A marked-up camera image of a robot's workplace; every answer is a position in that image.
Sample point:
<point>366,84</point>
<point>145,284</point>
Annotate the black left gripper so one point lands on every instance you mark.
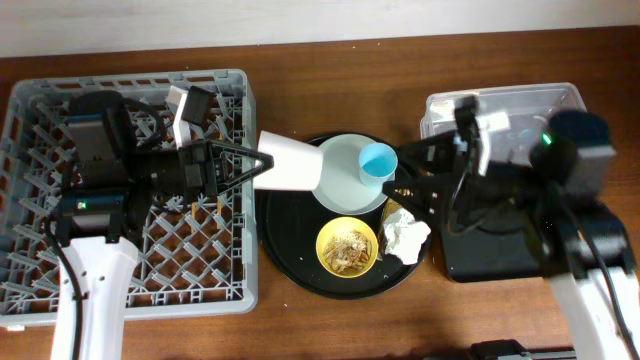
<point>203,169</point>

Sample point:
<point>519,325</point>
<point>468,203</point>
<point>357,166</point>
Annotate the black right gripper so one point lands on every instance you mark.
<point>463,167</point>

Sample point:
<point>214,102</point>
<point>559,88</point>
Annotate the pink plastic cup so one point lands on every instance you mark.
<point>297,165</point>

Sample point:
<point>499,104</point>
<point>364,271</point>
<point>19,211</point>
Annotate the light blue plastic cup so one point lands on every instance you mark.
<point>377,163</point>

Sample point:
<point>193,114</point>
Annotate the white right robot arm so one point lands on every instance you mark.
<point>581,247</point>

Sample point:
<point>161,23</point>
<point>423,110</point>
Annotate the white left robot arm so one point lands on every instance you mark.
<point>107,191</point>

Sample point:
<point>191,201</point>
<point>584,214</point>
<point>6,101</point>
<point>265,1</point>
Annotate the grey dishwasher rack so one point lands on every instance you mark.
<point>178,274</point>

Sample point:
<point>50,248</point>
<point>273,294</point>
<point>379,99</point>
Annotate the gold foil wrapper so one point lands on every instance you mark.
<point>387,212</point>

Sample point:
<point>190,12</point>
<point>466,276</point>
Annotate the crumpled white tissue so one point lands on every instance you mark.
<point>404,236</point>

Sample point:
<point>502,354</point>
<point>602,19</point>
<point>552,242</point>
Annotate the light grey round plate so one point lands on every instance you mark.
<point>340,189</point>

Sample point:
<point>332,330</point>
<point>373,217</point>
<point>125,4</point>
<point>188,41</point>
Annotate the black rectangular tray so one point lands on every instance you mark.
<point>497,242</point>

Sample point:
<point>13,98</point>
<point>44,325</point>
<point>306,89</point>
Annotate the clear plastic storage bin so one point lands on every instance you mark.
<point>527,106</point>

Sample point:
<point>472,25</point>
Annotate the yellow bowl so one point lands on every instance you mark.
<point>346,224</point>

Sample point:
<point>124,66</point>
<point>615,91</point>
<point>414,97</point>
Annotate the food scraps in bowl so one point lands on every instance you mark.
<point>347,253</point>

